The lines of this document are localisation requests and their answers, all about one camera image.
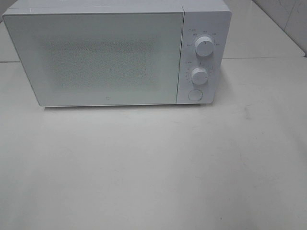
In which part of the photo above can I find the round white door release button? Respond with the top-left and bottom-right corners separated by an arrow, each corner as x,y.
188,90 -> 203,101

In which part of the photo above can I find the white microwave door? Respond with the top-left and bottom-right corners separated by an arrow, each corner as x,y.
4,12 -> 183,107

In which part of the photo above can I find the white microwave knob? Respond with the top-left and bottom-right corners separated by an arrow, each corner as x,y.
195,34 -> 214,57
191,68 -> 209,85

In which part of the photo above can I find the white microwave oven body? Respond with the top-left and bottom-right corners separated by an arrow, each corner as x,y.
2,0 -> 232,106

